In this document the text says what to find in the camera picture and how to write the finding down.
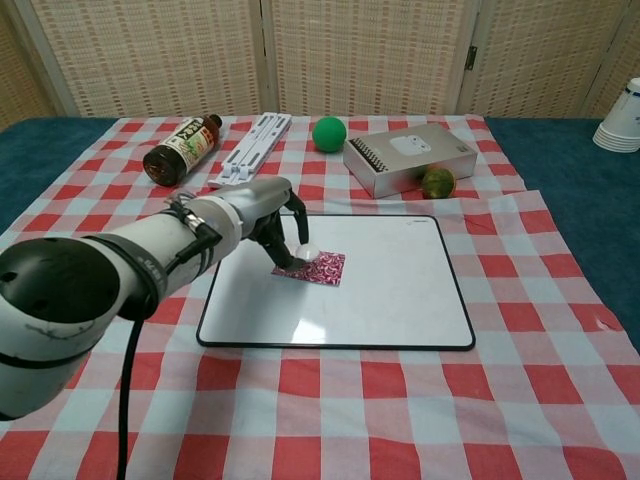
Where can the beige woven folding screen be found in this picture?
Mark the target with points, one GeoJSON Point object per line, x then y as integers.
{"type": "Point", "coordinates": [365, 55]}

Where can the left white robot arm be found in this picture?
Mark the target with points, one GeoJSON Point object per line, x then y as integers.
{"type": "Point", "coordinates": [75, 290]}

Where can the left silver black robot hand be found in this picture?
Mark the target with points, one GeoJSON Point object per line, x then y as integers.
{"type": "Point", "coordinates": [260, 200]}

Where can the dark blue table cover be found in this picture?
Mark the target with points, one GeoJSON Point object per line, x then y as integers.
{"type": "Point", "coordinates": [575, 175]}

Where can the brown tea bottle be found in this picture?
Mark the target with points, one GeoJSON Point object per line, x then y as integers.
{"type": "Point", "coordinates": [180, 150]}

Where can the white rectangular mat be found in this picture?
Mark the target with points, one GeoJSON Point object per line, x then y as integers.
{"type": "Point", "coordinates": [375, 300]}

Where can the pink patterned packet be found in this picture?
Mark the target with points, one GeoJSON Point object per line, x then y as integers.
{"type": "Point", "coordinates": [325, 272]}

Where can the red white checkered tablecloth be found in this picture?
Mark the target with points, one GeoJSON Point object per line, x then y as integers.
{"type": "Point", "coordinates": [350, 410]}

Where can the small white cap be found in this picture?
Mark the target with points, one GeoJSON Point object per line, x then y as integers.
{"type": "Point", "coordinates": [308, 251]}

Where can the silver earbuds box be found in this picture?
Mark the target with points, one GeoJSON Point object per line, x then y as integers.
{"type": "Point", "coordinates": [400, 160]}

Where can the white folding stand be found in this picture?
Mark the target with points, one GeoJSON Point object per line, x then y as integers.
{"type": "Point", "coordinates": [250, 150]}

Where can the small green yellow ball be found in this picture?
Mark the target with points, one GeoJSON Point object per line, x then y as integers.
{"type": "Point", "coordinates": [438, 184]}

